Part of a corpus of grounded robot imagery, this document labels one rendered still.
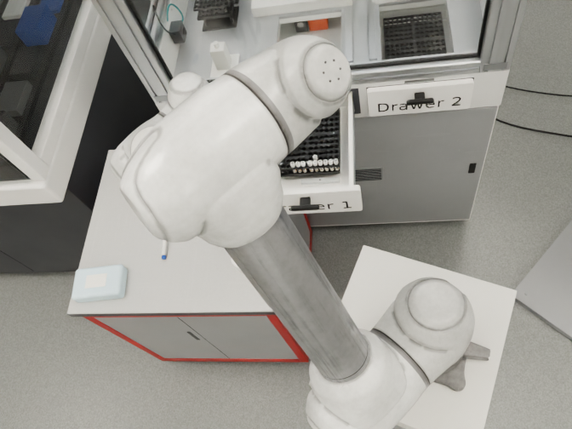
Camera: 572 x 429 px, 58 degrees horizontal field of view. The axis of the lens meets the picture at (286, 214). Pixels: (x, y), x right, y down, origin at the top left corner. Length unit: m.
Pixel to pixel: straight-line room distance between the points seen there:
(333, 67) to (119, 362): 1.96
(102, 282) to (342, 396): 0.86
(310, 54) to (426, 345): 0.61
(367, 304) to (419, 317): 0.32
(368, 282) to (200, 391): 1.11
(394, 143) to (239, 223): 1.17
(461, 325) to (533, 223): 1.40
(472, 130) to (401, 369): 0.94
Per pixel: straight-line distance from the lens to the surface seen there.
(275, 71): 0.63
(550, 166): 2.54
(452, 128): 1.71
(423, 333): 1.00
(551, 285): 2.24
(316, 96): 0.61
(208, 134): 0.59
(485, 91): 1.60
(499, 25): 1.43
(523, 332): 2.20
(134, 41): 1.48
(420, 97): 1.52
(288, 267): 0.72
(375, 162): 1.83
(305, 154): 1.48
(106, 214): 1.74
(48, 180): 1.73
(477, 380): 1.26
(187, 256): 1.54
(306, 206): 1.34
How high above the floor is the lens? 2.07
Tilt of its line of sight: 60 degrees down
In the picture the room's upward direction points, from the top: 22 degrees counter-clockwise
